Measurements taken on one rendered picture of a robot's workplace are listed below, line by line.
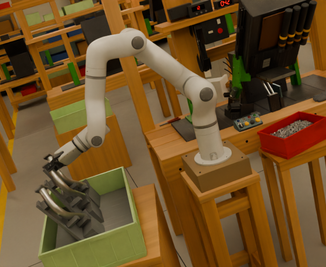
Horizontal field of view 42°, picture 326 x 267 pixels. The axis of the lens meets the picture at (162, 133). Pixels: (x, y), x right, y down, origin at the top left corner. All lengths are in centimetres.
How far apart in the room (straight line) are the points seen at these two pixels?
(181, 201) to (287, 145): 70
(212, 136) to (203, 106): 18
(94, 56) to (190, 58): 120
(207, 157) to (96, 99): 62
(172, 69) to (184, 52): 100
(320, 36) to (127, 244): 215
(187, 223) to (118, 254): 85
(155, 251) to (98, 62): 84
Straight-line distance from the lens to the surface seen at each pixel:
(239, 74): 266
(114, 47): 183
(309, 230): 314
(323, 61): 337
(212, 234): 217
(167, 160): 241
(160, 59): 190
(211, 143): 207
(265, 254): 236
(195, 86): 193
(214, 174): 205
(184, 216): 259
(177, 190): 250
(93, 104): 188
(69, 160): 198
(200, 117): 202
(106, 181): 235
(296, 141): 232
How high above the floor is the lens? 186
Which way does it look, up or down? 20 degrees down
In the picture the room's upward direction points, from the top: 17 degrees counter-clockwise
